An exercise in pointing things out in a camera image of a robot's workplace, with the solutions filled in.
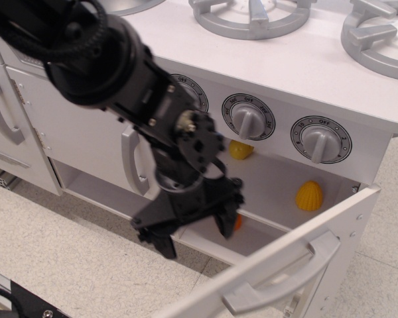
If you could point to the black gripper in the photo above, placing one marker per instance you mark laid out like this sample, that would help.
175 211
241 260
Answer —
218 198

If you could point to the white oven door with window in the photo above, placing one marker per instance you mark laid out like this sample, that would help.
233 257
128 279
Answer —
310 262

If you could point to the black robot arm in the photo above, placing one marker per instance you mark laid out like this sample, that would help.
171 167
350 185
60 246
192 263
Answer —
97 61

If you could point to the orange toy fruit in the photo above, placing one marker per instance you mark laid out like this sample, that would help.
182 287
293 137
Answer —
238 222

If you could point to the yellow toy pepper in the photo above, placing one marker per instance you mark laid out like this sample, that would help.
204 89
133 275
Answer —
239 150

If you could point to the yellow toy lemon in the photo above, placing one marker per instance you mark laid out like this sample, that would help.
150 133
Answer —
309 196

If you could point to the middle grey stove knob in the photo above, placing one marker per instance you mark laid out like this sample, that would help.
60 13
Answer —
248 117

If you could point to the grey stove knob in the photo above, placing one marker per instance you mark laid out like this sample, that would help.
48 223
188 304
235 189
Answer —
248 117
200 99
321 140

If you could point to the left grey stove knob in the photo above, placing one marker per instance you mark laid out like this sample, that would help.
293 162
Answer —
200 99

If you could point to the right grey stove knob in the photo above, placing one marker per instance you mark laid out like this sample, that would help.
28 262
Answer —
321 140

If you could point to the white toy kitchen cabinet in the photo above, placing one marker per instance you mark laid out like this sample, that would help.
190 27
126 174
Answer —
304 73

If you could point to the white left cabinet door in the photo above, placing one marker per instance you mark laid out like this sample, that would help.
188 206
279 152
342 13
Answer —
20 151

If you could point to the middle silver burner grate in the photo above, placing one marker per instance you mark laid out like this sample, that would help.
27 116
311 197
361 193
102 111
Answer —
251 20

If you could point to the silver burner grate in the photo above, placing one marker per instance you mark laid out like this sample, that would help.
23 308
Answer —
251 20
370 36

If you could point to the silver vent grille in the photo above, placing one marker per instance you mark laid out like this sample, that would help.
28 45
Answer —
30 60

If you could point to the right silver burner grate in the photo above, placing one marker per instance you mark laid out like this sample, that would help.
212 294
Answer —
370 36

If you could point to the silver middle door handle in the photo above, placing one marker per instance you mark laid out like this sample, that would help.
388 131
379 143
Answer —
129 142

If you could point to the aluminium frame rail right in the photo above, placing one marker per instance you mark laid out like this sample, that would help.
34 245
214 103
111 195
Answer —
290 308

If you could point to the aluminium frame rail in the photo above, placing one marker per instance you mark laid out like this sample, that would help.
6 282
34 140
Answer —
290 308
8 181

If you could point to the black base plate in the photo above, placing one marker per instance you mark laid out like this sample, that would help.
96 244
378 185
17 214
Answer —
33 305

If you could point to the aluminium frame rail left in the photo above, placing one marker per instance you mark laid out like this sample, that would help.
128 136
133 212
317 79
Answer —
8 181

